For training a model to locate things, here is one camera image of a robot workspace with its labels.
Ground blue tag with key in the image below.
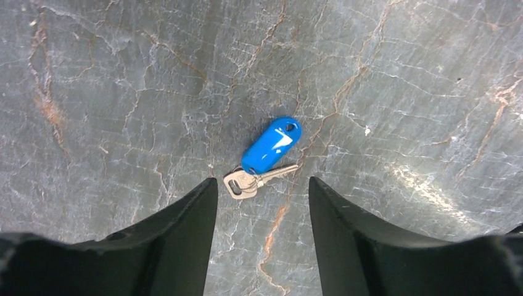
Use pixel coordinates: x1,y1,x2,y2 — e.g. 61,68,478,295
223,117,302,200

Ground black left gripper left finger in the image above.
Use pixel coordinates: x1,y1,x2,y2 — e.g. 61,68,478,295
1,178,218,295

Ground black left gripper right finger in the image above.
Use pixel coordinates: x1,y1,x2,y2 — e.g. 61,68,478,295
308,177,522,295

